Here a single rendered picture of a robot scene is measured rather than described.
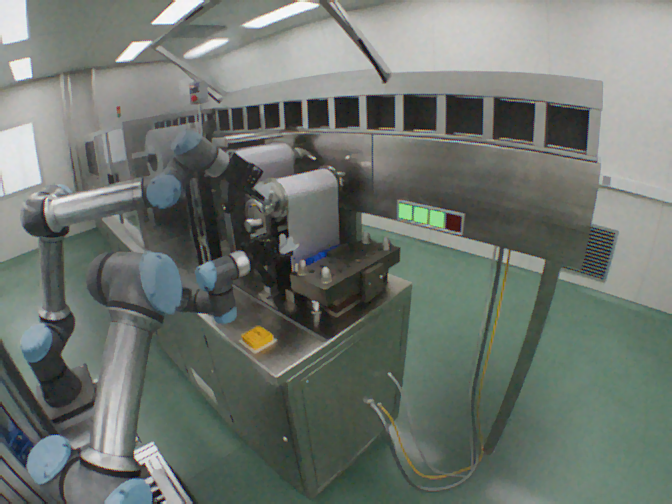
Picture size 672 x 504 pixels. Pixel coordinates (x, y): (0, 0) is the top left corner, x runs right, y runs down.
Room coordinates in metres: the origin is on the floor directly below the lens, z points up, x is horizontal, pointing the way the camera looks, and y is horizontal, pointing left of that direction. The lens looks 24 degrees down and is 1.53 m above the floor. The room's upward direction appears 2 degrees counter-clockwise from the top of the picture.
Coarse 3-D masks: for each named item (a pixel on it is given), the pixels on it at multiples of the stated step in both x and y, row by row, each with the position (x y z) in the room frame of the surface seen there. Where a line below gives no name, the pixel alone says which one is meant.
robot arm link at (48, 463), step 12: (36, 444) 0.24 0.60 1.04; (48, 444) 0.24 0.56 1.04; (60, 444) 0.25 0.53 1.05; (36, 456) 0.21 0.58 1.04; (48, 456) 0.22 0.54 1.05; (60, 456) 0.22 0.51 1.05; (72, 456) 0.24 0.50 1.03; (36, 468) 0.18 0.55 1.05; (48, 468) 0.19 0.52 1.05; (60, 468) 0.20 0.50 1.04; (36, 480) 0.16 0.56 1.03; (48, 480) 0.17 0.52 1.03; (60, 480) 0.18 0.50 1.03; (48, 492) 0.16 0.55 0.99; (60, 492) 0.17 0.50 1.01
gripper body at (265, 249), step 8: (256, 240) 0.98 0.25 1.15; (264, 240) 0.96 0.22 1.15; (272, 240) 0.95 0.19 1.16; (240, 248) 0.92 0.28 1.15; (248, 248) 0.90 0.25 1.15; (256, 248) 0.92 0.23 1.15; (264, 248) 0.94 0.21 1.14; (272, 248) 0.96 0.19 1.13; (248, 256) 0.89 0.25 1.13; (256, 256) 0.93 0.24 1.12; (264, 256) 0.94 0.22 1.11; (272, 256) 0.95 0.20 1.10; (264, 264) 0.94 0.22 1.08; (272, 264) 0.94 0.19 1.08
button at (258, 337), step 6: (252, 330) 0.82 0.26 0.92; (258, 330) 0.82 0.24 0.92; (264, 330) 0.82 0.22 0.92; (246, 336) 0.79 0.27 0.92; (252, 336) 0.79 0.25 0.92; (258, 336) 0.79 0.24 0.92; (264, 336) 0.79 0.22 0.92; (270, 336) 0.79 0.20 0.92; (246, 342) 0.78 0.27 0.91; (252, 342) 0.76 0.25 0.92; (258, 342) 0.76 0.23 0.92; (264, 342) 0.77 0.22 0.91; (252, 348) 0.76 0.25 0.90; (258, 348) 0.76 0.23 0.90
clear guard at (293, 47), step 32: (224, 0) 1.17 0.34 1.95; (256, 0) 1.12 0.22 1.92; (288, 0) 1.07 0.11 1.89; (192, 32) 1.43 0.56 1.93; (224, 32) 1.36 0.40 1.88; (256, 32) 1.29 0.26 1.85; (288, 32) 1.22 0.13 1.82; (320, 32) 1.16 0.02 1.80; (192, 64) 1.72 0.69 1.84; (224, 64) 1.61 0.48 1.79; (256, 64) 1.51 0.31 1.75; (288, 64) 1.42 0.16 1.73; (320, 64) 1.33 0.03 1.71; (352, 64) 1.25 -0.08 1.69
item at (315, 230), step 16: (320, 208) 1.14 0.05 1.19; (336, 208) 1.20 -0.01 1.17; (288, 224) 1.04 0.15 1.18; (304, 224) 1.09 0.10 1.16; (320, 224) 1.14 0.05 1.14; (336, 224) 1.20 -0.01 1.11; (304, 240) 1.08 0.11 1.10; (320, 240) 1.14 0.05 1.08; (336, 240) 1.20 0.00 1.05; (304, 256) 1.08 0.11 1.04
